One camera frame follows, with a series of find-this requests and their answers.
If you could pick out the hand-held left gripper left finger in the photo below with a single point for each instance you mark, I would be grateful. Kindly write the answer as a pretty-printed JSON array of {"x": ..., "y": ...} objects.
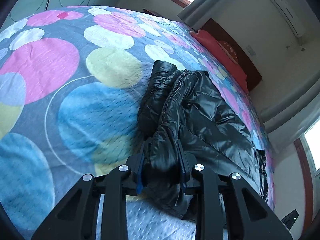
[{"x": 140, "y": 177}]

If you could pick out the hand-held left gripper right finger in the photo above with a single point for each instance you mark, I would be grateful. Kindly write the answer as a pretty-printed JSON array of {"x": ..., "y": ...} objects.
[{"x": 183, "y": 171}]

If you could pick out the black puffer jacket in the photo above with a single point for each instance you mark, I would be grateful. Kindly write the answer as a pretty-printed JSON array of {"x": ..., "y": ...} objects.
[{"x": 200, "y": 112}]

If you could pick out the circle-patterned bedspread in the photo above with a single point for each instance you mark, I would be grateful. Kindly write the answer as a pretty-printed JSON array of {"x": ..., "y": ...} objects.
[{"x": 75, "y": 92}]

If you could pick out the black device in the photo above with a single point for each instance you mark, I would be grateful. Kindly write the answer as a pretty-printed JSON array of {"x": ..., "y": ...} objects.
[{"x": 290, "y": 218}]

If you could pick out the red pillow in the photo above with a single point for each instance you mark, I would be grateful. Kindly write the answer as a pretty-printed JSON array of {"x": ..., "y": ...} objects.
[{"x": 212, "y": 47}]

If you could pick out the grey curtain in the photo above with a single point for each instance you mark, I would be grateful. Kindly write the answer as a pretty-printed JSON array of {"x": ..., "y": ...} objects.
[
  {"x": 292, "y": 105},
  {"x": 207, "y": 5}
]

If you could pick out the small orange cushion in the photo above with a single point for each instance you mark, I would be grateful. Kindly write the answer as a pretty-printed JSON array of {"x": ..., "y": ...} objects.
[{"x": 228, "y": 51}]

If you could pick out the dark wooden headboard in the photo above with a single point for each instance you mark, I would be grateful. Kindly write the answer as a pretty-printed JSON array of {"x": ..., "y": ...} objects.
[{"x": 240, "y": 52}]

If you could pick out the wooden nightstand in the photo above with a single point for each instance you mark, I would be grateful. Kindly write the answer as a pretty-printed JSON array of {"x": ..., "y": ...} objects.
[{"x": 148, "y": 11}]

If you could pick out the white air conditioner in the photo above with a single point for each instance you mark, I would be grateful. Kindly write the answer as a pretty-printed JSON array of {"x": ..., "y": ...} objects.
[{"x": 287, "y": 11}]

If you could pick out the wall switch plate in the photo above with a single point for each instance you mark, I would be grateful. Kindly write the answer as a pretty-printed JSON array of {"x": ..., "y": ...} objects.
[{"x": 250, "y": 50}]

